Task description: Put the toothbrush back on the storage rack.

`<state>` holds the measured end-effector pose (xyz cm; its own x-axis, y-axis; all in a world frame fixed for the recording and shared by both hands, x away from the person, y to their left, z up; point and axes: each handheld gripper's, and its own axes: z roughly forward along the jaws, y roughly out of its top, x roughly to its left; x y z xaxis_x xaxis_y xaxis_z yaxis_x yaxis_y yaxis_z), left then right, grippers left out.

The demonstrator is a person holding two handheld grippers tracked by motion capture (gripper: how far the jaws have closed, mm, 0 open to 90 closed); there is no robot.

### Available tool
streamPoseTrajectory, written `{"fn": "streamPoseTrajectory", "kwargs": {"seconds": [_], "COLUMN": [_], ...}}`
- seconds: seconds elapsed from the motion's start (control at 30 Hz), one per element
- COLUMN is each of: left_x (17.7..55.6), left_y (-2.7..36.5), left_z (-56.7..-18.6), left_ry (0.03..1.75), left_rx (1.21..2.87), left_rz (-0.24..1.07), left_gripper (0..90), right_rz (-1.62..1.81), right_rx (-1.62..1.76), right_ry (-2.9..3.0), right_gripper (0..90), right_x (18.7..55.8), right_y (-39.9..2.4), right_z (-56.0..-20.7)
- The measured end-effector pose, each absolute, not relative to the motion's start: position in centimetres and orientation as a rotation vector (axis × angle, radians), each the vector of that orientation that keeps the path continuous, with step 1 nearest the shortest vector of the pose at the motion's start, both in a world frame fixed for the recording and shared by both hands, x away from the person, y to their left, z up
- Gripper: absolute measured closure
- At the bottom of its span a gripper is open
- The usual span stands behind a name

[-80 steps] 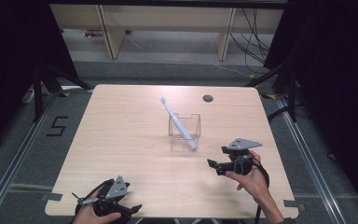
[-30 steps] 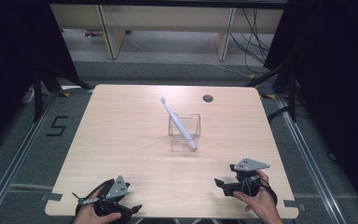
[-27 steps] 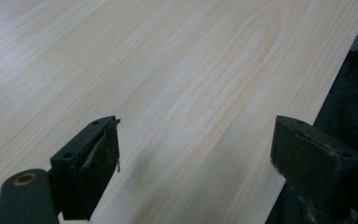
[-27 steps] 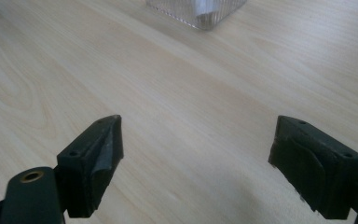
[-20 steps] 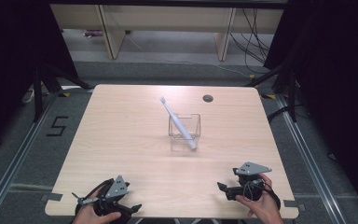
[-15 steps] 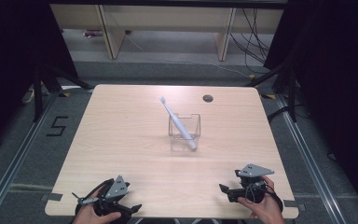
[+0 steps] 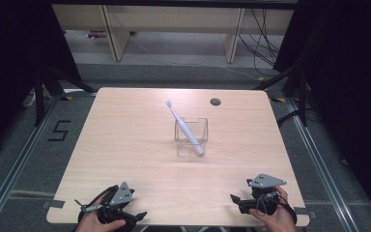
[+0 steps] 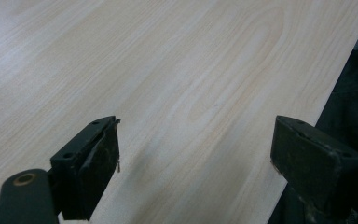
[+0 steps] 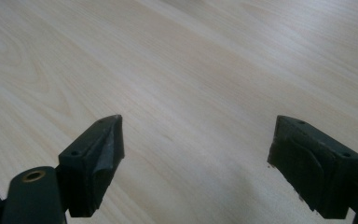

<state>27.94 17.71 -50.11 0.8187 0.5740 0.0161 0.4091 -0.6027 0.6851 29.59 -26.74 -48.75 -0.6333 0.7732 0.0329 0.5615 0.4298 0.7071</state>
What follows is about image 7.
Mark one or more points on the clear plastic holder box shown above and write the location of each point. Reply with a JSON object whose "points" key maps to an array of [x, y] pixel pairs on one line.
{"points": [[197, 129]]}

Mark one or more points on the white electric toothbrush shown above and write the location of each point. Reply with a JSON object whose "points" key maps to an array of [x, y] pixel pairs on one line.
{"points": [[186, 130]]}

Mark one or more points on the black metal stand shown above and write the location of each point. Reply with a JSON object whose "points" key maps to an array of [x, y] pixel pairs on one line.
{"points": [[302, 100], [39, 96]]}

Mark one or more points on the small pink item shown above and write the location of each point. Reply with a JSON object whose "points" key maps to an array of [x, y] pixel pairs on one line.
{"points": [[96, 34]]}

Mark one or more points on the person's left hand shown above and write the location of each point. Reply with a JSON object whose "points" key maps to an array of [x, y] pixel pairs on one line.
{"points": [[90, 223]]}

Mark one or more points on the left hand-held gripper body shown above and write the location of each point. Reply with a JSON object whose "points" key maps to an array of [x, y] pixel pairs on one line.
{"points": [[121, 196]]}

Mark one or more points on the grey tape strip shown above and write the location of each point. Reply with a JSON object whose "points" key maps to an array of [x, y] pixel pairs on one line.
{"points": [[54, 204]]}

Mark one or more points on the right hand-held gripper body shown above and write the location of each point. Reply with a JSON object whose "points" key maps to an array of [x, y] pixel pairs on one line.
{"points": [[265, 182]]}

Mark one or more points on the metal floor rail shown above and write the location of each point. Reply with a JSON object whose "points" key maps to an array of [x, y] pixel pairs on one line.
{"points": [[322, 164], [16, 164]]}

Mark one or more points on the black curtain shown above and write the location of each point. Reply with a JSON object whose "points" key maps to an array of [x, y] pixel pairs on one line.
{"points": [[13, 64], [351, 80]]}

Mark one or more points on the person's right hand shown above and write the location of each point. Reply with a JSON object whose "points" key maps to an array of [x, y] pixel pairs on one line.
{"points": [[278, 219]]}

